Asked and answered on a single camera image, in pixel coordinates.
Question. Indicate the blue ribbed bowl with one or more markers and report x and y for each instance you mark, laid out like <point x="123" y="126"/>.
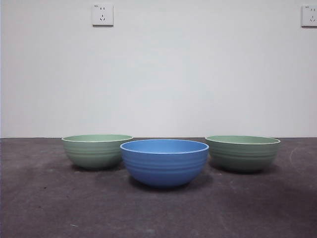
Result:
<point x="163" y="168"/>

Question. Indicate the green ribbed bowl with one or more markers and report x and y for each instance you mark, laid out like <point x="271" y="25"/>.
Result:
<point x="242" y="158"/>
<point x="94" y="156"/>

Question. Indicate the white wall socket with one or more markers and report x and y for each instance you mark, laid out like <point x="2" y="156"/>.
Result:
<point x="310" y="16"/>
<point x="103" y="15"/>

